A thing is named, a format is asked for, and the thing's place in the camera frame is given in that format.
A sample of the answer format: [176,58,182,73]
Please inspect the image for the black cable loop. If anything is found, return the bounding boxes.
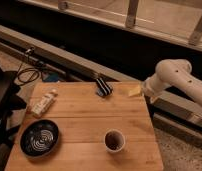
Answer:
[15,46,48,86]

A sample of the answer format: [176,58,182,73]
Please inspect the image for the black patterned bowl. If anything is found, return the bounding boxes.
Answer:
[20,119,59,158]

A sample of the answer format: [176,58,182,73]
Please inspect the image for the white tube bottle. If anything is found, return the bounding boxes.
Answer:
[31,89,57,118]

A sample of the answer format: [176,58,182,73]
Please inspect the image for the black striped small object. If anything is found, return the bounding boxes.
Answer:
[96,78,112,97]

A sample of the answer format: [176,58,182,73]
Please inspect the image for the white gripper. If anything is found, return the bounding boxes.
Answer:
[128,75,164,97]

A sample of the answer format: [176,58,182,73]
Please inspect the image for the metal window railing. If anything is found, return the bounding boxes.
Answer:
[19,0,202,52]

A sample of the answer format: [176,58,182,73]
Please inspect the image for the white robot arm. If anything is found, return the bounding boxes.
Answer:
[128,59,202,107]

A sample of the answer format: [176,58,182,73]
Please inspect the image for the blue object on floor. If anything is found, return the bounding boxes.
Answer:
[44,73,59,82]

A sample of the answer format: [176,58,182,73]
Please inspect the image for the black chair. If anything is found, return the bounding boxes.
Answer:
[0,67,26,148]

